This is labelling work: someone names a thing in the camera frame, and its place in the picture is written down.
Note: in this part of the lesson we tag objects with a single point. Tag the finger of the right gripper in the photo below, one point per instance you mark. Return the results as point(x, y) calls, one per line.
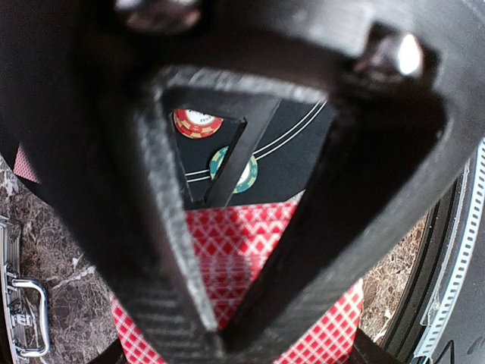
point(87, 87)
point(252, 123)

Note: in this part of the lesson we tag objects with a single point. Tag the green chips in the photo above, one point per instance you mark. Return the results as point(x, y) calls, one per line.
point(248, 176)

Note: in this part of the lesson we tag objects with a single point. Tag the red chips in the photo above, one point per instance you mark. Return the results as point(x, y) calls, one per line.
point(196, 125)

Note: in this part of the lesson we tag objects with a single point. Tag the red card deck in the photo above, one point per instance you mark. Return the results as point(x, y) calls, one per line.
point(233, 244)

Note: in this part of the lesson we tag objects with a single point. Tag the black round poker mat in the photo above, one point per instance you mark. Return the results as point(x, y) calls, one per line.
point(286, 155)

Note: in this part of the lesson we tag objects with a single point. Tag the aluminium poker chip case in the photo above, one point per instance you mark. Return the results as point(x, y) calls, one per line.
point(24, 303)

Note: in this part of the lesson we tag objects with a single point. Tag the white slotted cable duct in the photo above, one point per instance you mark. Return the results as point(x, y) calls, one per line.
point(464, 237)

